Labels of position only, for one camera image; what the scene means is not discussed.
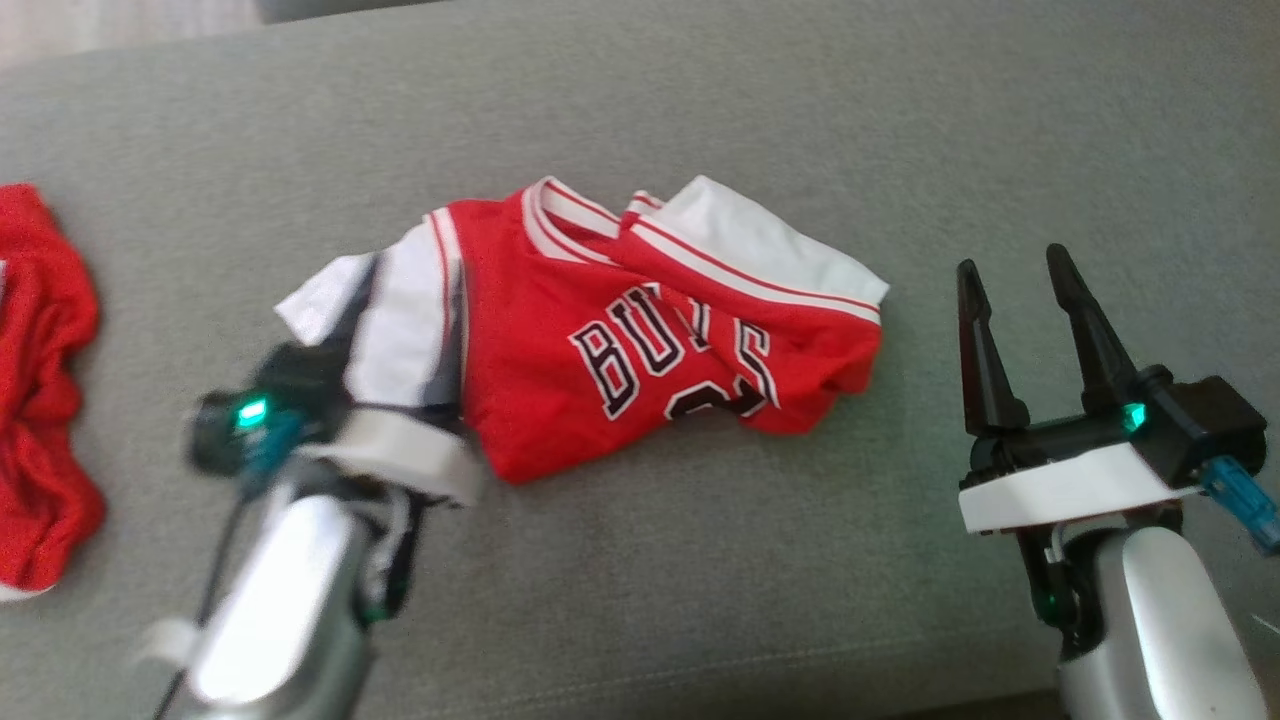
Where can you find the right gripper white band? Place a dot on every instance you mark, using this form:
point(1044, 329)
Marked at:
point(1060, 485)

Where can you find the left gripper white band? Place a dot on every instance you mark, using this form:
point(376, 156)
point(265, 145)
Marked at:
point(400, 450)

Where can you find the red Bulls basketball jersey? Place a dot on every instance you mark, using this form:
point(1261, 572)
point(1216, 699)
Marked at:
point(560, 400)

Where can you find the red shorts with white stripe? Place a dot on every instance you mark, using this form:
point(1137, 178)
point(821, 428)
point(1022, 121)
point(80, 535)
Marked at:
point(40, 400)

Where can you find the grey sofa seat cushion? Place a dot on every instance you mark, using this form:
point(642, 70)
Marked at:
point(700, 590)

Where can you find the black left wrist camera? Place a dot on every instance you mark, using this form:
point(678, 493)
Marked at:
point(270, 400)

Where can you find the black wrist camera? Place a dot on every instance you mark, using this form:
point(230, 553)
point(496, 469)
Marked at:
point(270, 400)
point(1205, 420)

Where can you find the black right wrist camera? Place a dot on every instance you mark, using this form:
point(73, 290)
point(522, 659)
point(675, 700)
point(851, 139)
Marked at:
point(1205, 420)

